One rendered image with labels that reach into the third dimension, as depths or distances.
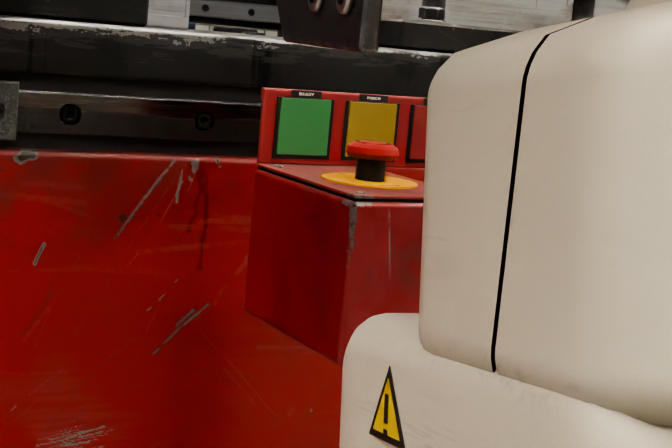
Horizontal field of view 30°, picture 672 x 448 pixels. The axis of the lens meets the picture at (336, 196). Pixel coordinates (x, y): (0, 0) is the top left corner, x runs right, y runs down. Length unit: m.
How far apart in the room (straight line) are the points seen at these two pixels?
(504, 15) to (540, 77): 1.10
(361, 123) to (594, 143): 0.74
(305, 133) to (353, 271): 0.17
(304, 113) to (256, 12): 0.57
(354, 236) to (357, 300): 0.05
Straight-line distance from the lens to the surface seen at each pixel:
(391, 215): 0.87
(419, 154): 1.05
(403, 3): 1.34
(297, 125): 0.99
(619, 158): 0.28
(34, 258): 1.09
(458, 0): 1.38
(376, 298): 0.87
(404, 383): 0.37
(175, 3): 1.23
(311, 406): 1.23
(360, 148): 0.91
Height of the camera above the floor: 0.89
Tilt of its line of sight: 8 degrees down
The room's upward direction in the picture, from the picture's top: 5 degrees clockwise
